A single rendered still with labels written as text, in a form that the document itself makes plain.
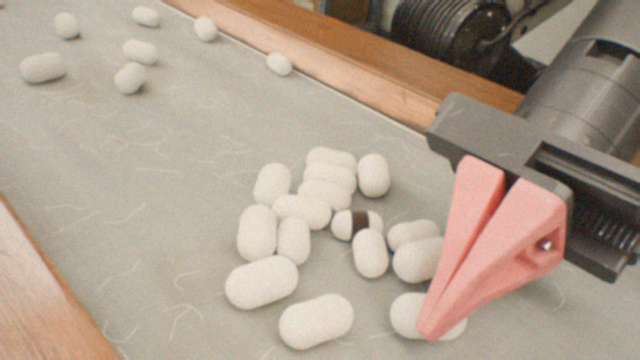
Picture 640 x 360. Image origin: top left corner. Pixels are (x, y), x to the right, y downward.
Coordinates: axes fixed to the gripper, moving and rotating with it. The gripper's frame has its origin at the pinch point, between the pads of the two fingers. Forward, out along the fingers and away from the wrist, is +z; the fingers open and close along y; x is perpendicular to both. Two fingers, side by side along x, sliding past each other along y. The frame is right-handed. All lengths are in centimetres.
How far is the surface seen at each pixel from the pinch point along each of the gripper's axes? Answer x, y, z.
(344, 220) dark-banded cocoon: 2.4, -8.3, -1.9
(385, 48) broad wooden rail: 16.8, -26.1, -22.0
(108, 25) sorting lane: 7, -51, -6
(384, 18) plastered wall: 183, -176, -139
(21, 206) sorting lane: -4.5, -21.9, 9.3
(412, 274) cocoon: 2.8, -3.2, -1.6
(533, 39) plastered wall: 168, -89, -145
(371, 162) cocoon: 5.6, -11.4, -6.7
